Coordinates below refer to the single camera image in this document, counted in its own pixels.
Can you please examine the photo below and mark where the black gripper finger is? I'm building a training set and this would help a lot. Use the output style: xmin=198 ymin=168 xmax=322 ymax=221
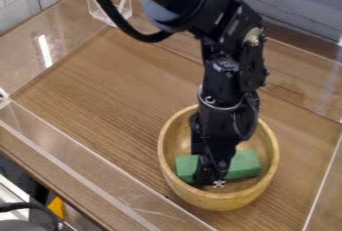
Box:
xmin=195 ymin=149 xmax=237 ymax=188

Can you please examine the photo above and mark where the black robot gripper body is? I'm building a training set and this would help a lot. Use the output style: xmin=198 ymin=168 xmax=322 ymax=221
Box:
xmin=190 ymin=32 xmax=269 ymax=155

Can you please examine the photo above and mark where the green rectangular block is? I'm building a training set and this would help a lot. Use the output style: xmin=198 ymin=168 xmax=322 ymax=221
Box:
xmin=174 ymin=150 xmax=262 ymax=185

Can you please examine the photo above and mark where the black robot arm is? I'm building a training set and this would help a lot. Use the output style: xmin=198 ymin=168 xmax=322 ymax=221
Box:
xmin=96 ymin=0 xmax=269 ymax=187

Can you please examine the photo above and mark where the brown wooden bowl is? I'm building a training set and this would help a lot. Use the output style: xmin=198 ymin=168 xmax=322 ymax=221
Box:
xmin=158 ymin=105 xmax=279 ymax=211

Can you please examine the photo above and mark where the yellow and black device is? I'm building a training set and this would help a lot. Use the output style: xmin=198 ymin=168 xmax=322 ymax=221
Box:
xmin=26 ymin=194 xmax=79 ymax=231

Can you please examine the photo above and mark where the clear acrylic front wall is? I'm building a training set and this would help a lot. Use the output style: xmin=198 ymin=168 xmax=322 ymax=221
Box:
xmin=0 ymin=98 xmax=215 ymax=231

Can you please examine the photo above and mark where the clear acrylic corner bracket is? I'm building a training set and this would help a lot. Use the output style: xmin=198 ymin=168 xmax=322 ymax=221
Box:
xmin=87 ymin=0 xmax=132 ymax=27

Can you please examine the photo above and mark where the black cable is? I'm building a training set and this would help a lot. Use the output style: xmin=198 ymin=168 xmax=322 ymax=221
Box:
xmin=0 ymin=202 xmax=62 ymax=231

